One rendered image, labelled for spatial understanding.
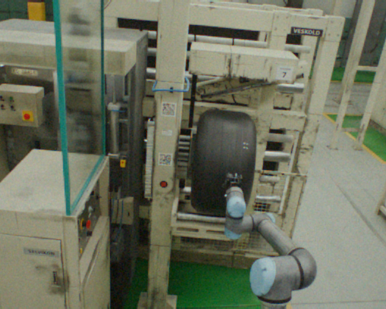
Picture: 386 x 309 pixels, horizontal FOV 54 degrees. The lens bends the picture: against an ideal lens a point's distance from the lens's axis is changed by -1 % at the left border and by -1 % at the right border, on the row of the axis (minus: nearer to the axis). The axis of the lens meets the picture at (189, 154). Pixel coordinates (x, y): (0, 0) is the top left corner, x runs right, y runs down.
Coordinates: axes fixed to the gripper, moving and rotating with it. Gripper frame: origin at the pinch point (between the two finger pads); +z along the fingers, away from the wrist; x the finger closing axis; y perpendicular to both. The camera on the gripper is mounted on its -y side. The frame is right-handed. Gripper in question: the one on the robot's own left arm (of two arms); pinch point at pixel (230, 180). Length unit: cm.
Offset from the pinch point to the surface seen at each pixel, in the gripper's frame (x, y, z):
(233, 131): 0.6, 21.5, 13.2
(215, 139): 9.3, 17.6, 8.8
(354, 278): -124, -115, 92
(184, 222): 20.4, -36.8, 18.6
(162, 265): 32, -76, 30
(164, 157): 35.3, 0.1, 22.0
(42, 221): 77, -7, -45
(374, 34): -473, 83, 998
